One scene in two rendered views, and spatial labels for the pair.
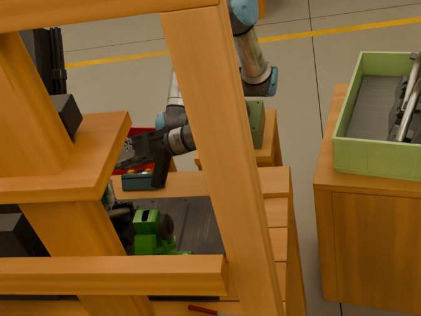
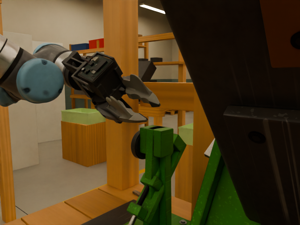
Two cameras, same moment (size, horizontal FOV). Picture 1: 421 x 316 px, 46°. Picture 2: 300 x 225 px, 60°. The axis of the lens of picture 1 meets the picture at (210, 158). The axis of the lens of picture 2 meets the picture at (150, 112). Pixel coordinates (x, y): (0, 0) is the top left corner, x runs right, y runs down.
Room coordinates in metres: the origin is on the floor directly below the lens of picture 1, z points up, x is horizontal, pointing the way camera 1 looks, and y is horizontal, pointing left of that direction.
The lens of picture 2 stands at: (1.58, 0.46, 1.29)
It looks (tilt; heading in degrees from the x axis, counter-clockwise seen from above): 8 degrees down; 205
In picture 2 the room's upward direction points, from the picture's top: straight up
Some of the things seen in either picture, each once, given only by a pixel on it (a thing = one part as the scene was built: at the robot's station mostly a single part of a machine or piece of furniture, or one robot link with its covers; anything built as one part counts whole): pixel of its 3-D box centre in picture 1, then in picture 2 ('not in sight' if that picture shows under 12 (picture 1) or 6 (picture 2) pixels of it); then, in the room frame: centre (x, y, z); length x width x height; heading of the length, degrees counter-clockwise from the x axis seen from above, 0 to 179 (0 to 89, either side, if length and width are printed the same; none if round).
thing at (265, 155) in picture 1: (237, 136); not in sight; (1.69, -0.14, 0.83); 0.32 x 0.32 x 0.04; 71
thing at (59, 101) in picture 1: (41, 118); not in sight; (0.94, 0.33, 1.59); 0.15 x 0.07 x 0.07; 73
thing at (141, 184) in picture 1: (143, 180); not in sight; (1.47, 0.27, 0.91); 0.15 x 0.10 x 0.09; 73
